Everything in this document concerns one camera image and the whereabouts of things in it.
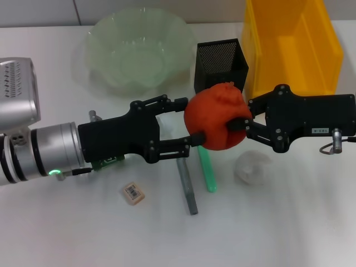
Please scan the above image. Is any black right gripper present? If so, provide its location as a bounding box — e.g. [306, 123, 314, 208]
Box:
[228, 85, 356, 153]

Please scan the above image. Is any right gripper cable with plug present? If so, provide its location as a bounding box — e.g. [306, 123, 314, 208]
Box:
[319, 127, 356, 155]

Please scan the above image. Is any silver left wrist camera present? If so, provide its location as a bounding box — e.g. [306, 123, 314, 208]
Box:
[0, 57, 42, 131]

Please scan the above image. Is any yellow plastic bin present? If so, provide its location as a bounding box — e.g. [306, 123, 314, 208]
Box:
[241, 0, 344, 97]

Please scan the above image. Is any grey pen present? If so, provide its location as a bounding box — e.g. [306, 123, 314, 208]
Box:
[175, 158, 199, 216]

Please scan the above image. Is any beige eraser with barcode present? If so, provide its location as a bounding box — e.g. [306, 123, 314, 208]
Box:
[122, 182, 146, 206]

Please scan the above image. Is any white paper ball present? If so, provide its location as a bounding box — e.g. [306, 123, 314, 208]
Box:
[235, 150, 273, 186]

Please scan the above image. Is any gripper cable with plug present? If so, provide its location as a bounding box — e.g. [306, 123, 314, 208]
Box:
[55, 110, 101, 182]
[319, 127, 356, 155]

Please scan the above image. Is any pale green glass fruit bowl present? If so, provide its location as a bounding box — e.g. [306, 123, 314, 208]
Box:
[85, 7, 195, 98]

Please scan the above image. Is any clear green-label water bottle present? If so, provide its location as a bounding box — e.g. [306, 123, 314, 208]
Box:
[91, 115, 179, 171]

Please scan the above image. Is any left gripper cable with plug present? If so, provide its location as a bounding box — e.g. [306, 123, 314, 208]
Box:
[55, 110, 101, 182]

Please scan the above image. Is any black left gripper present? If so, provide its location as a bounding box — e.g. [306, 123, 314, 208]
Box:
[77, 95, 207, 165]

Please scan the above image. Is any black mesh pen holder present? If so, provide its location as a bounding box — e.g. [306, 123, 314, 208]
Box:
[194, 38, 249, 95]

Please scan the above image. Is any green pen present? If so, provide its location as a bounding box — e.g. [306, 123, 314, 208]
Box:
[196, 146, 217, 193]

